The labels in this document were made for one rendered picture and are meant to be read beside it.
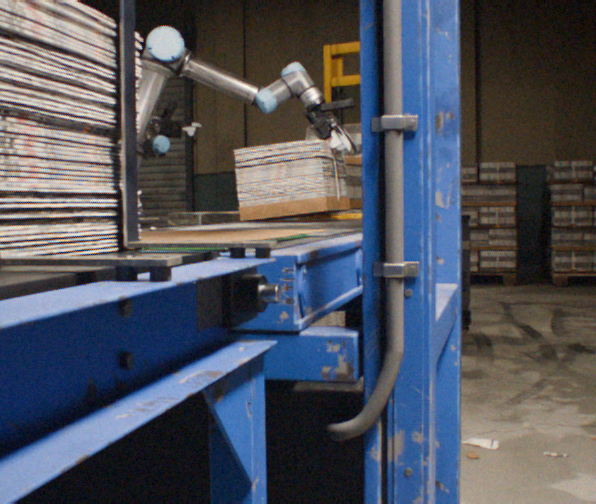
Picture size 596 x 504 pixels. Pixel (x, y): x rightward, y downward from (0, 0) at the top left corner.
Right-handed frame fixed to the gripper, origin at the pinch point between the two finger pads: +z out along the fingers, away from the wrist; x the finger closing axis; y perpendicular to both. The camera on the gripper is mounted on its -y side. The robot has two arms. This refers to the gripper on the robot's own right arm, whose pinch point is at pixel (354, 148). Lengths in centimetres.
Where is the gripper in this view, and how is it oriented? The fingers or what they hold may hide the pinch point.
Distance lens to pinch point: 265.2
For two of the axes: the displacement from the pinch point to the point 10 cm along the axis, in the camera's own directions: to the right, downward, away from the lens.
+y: -7.9, 5.6, 2.6
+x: -2.6, 0.7, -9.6
